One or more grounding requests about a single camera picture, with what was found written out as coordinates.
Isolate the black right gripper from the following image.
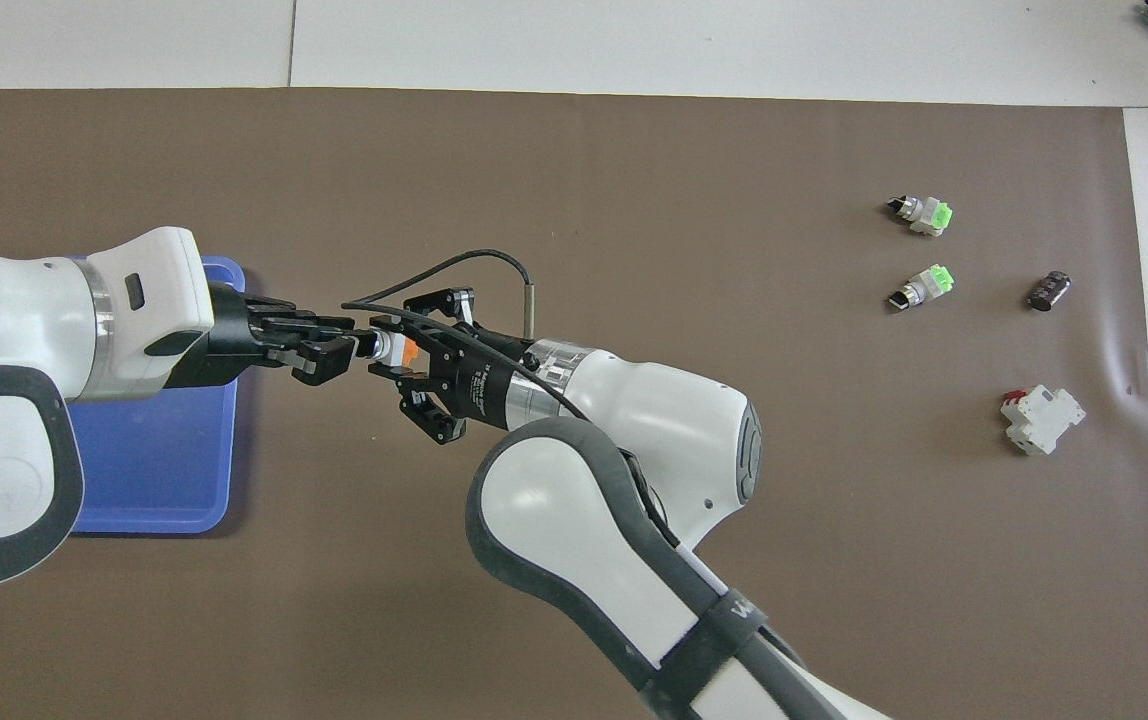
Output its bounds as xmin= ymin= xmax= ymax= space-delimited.
xmin=369 ymin=286 xmax=540 ymax=445

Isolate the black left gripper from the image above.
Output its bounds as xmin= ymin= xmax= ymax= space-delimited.
xmin=174 ymin=283 xmax=357 ymax=391

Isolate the orange and white selector switch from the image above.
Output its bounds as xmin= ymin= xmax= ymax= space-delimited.
xmin=354 ymin=328 xmax=421 ymax=369

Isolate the white circuit breaker red lever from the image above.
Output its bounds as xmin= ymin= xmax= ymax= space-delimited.
xmin=1000 ymin=385 xmax=1087 ymax=457

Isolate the blue plastic tray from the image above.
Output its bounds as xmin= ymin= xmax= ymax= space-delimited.
xmin=69 ymin=255 xmax=246 ymax=534

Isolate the brown paper table mat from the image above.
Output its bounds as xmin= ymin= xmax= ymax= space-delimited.
xmin=0 ymin=88 xmax=1148 ymax=720

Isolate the small dark terminal block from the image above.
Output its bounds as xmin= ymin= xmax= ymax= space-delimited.
xmin=1028 ymin=269 xmax=1073 ymax=313

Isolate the green and white selector switch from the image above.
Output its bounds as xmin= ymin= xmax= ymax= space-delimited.
xmin=885 ymin=195 xmax=955 ymax=238
xmin=886 ymin=264 xmax=956 ymax=314

